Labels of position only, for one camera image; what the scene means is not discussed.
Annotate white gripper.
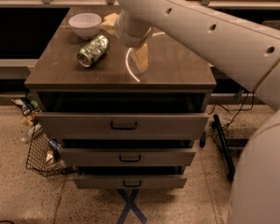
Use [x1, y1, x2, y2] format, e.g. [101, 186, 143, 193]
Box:
[114, 10, 151, 73]

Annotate green soda can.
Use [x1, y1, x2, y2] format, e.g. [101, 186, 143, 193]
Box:
[77, 35, 110, 68]

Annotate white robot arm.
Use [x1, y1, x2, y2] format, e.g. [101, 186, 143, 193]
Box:
[116, 0, 280, 224]

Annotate yellow sponge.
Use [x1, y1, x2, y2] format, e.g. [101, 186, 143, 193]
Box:
[100, 13, 118, 35]

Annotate white bowl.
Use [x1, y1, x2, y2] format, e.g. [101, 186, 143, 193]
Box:
[69, 13, 102, 40]

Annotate grey drawer cabinet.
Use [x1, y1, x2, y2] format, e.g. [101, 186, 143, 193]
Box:
[24, 6, 217, 190]

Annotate top drawer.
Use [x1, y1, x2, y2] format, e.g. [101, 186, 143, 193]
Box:
[36, 112, 208, 140]

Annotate drawer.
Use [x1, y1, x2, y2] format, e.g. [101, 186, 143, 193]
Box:
[36, 112, 208, 140]
[73, 175, 186, 189]
[59, 148, 195, 167]

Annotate snack bags on floor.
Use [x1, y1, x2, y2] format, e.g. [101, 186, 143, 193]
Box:
[11, 91, 43, 143]

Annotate middle drawer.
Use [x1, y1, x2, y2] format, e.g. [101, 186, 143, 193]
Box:
[59, 148, 195, 167]

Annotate black metal stand leg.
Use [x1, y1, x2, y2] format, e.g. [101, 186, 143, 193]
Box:
[213, 114, 235, 182]

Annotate bottom drawer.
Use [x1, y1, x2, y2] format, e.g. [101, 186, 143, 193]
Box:
[73, 175, 186, 189]

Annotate black cable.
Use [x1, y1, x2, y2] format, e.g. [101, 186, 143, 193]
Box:
[204, 91, 256, 147]

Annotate black wire basket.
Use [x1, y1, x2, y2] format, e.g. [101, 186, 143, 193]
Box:
[26, 133, 76, 177]

